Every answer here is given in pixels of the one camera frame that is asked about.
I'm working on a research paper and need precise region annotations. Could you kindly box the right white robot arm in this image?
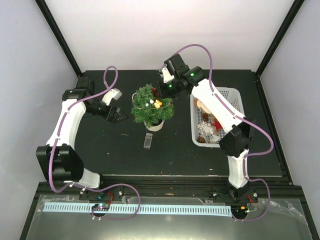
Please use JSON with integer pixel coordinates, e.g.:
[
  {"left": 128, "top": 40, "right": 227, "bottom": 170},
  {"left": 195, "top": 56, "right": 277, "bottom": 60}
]
[{"left": 154, "top": 54, "right": 254, "bottom": 202}]

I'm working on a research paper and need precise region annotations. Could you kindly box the black right frame post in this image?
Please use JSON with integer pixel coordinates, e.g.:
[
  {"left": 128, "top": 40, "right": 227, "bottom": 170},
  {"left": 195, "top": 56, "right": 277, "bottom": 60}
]
[{"left": 255, "top": 0, "right": 305, "bottom": 78}]

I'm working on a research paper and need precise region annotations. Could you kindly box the purple cable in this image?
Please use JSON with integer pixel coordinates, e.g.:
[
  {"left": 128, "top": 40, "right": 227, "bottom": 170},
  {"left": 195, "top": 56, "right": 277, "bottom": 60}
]
[
  {"left": 161, "top": 44, "right": 275, "bottom": 223},
  {"left": 48, "top": 65, "right": 142, "bottom": 221}
]

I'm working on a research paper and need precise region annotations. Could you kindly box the white snowflake ornament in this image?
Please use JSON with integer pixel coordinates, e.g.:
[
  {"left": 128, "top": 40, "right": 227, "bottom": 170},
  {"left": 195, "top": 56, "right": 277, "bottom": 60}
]
[{"left": 197, "top": 121, "right": 214, "bottom": 135}]

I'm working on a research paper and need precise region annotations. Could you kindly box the brown pine cone ornament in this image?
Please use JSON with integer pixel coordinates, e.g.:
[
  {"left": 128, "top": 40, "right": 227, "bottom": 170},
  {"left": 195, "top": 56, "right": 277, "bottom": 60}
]
[{"left": 201, "top": 112, "right": 210, "bottom": 122}]

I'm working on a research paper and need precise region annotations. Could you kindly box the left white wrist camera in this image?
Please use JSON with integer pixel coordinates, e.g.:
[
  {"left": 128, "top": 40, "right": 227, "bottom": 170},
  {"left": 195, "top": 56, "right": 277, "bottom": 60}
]
[{"left": 102, "top": 88, "right": 122, "bottom": 106}]

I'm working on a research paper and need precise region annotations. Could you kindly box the red star ornament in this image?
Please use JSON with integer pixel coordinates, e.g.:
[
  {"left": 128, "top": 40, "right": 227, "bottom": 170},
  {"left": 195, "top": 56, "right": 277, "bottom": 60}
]
[{"left": 211, "top": 119, "right": 223, "bottom": 132}]

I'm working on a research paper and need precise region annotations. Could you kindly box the white cable duct strip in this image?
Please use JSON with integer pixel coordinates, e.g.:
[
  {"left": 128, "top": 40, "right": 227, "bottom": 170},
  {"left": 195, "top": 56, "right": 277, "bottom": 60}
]
[{"left": 42, "top": 202, "right": 232, "bottom": 217}]

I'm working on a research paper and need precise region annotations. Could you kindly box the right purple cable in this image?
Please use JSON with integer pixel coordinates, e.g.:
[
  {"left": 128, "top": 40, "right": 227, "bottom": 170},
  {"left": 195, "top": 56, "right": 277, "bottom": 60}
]
[{"left": 161, "top": 44, "right": 275, "bottom": 223}]

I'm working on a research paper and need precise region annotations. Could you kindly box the small green christmas tree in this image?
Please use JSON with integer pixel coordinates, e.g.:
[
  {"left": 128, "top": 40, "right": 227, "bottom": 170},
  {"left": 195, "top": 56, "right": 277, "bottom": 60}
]
[{"left": 131, "top": 84, "right": 175, "bottom": 132}]

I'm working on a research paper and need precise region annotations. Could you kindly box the gold bell ornament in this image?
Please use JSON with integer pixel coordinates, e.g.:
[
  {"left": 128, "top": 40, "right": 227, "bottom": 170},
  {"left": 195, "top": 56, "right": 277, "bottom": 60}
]
[{"left": 153, "top": 99, "right": 163, "bottom": 109}]

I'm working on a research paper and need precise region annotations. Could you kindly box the black frame post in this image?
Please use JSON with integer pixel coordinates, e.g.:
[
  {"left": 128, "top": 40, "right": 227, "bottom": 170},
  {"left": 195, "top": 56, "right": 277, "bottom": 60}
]
[
  {"left": 35, "top": 0, "right": 83, "bottom": 77},
  {"left": 255, "top": 0, "right": 305, "bottom": 78}
]

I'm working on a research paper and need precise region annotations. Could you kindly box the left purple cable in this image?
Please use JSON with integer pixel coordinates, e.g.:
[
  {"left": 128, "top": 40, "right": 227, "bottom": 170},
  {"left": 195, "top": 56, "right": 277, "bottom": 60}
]
[{"left": 48, "top": 65, "right": 142, "bottom": 221}]

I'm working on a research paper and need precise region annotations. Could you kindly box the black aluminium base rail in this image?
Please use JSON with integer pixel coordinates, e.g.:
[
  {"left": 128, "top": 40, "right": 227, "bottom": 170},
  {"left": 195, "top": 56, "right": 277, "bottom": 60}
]
[{"left": 100, "top": 175, "right": 305, "bottom": 199}]

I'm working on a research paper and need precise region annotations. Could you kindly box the white plastic basket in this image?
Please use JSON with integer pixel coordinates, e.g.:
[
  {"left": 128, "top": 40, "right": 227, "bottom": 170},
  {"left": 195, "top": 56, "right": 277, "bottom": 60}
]
[{"left": 189, "top": 86, "right": 245, "bottom": 148}]

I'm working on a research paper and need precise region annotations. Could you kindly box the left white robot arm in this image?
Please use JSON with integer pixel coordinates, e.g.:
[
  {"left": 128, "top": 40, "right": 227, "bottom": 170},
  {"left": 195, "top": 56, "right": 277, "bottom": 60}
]
[{"left": 36, "top": 77, "right": 127, "bottom": 200}]

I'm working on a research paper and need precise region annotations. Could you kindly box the clear string light wire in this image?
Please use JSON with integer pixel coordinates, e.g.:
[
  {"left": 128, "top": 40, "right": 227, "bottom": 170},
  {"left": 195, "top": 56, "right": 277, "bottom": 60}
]
[{"left": 131, "top": 87, "right": 175, "bottom": 130}]

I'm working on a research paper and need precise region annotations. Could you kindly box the white mushroom ornament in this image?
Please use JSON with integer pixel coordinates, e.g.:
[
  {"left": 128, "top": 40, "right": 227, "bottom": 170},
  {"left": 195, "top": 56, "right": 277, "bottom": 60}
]
[{"left": 194, "top": 98, "right": 211, "bottom": 115}]

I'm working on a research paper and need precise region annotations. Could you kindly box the black left frame post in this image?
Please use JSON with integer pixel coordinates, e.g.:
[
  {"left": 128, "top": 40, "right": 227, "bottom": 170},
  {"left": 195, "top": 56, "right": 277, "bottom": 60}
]
[{"left": 35, "top": 0, "right": 83, "bottom": 77}]

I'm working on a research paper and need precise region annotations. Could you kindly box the clear light battery box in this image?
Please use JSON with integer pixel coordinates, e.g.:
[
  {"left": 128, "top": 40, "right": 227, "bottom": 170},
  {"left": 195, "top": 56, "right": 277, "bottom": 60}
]
[{"left": 143, "top": 133, "right": 153, "bottom": 149}]

